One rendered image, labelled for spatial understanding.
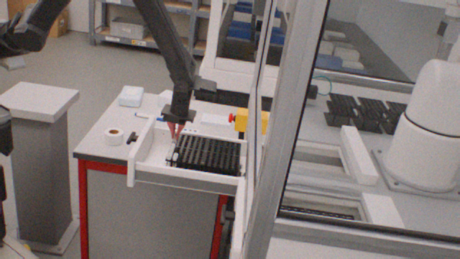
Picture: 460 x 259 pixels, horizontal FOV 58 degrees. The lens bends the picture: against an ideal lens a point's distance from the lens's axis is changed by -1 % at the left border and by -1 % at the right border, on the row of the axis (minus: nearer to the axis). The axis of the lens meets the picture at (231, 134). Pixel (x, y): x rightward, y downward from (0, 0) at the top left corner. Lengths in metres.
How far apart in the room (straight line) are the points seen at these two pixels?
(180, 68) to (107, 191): 0.68
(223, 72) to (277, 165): 1.39
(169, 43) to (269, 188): 0.50
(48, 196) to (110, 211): 0.51
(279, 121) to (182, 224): 1.05
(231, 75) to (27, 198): 1.13
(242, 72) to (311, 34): 1.45
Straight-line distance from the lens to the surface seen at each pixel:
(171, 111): 1.29
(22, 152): 2.06
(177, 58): 1.12
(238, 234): 0.99
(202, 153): 1.32
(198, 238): 1.70
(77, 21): 5.92
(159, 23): 1.04
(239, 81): 2.08
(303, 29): 0.64
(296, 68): 0.65
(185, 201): 1.60
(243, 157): 1.47
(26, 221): 2.29
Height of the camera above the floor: 1.56
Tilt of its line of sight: 27 degrees down
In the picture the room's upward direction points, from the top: 9 degrees clockwise
